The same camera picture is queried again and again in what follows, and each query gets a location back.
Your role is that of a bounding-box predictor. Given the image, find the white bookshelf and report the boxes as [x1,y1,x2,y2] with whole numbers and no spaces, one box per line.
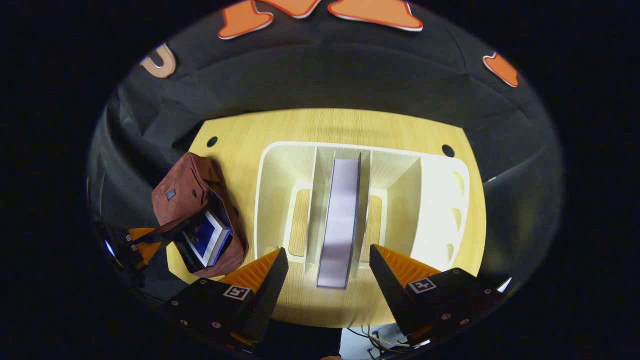
[253,141,472,277]

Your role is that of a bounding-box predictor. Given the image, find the blue cover book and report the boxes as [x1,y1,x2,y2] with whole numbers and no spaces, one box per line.
[179,209,234,269]

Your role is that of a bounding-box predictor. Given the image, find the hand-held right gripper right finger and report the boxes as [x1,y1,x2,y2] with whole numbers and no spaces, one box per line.
[369,243,505,347]

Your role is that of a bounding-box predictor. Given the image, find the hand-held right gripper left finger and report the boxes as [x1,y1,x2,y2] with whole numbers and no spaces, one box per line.
[162,247,290,350]

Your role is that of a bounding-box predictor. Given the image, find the white spine book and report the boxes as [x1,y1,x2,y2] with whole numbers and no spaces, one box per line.
[315,153,363,290]

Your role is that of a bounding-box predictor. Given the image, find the maroon schoolbag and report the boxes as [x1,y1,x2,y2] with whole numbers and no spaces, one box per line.
[151,152,250,280]

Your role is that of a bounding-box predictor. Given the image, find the black backdrop cloth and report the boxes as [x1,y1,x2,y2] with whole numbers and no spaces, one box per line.
[87,0,566,301]

